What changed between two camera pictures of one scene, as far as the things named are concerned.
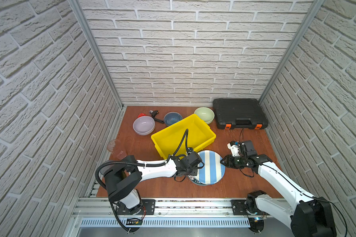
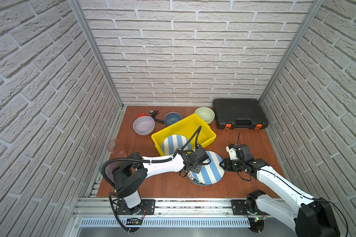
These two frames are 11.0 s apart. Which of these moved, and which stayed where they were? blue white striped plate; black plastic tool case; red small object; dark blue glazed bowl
Moved: blue white striped plate
Stayed: dark blue glazed bowl; red small object; black plastic tool case
